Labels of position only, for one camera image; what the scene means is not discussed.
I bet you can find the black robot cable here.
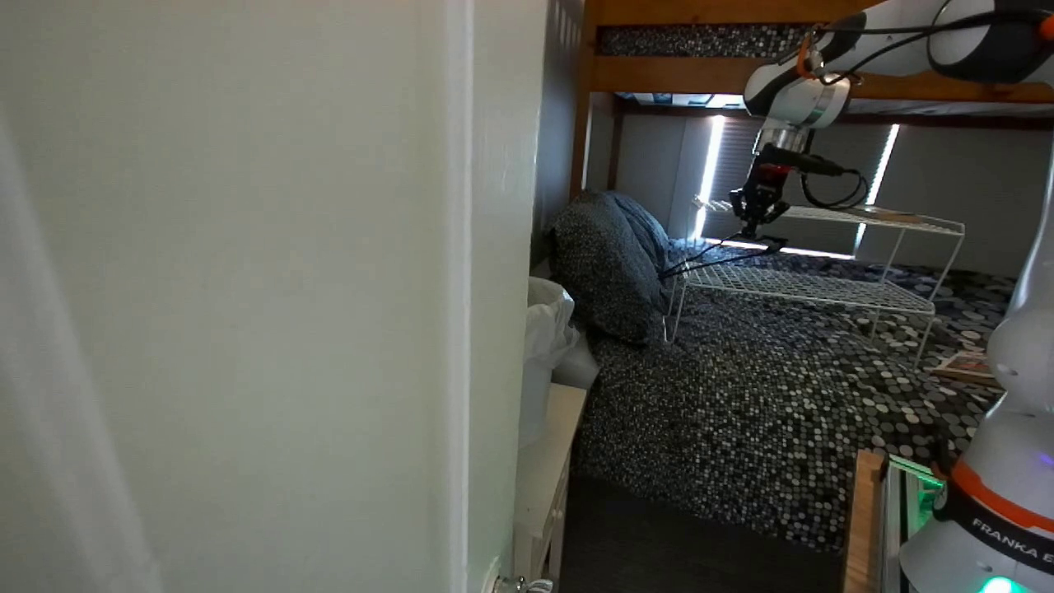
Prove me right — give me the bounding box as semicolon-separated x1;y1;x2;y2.
784;152;872;212

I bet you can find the wooden bunk bed frame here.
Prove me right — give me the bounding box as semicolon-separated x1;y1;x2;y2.
574;0;1054;187

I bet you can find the white wire shoe rack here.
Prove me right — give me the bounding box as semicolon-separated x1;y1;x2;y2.
669;208;966;354

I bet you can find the white plastic bag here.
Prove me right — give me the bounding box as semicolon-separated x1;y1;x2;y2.
520;276;600;445

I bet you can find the dotted black white bedspread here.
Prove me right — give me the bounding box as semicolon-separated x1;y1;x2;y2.
574;269;1015;554

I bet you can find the dark dotted pillow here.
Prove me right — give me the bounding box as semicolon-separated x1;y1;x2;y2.
552;196;667;346

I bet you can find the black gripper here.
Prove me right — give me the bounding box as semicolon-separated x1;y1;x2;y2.
731;130;812;237

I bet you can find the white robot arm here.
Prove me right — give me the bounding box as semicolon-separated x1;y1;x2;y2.
731;0;1054;593

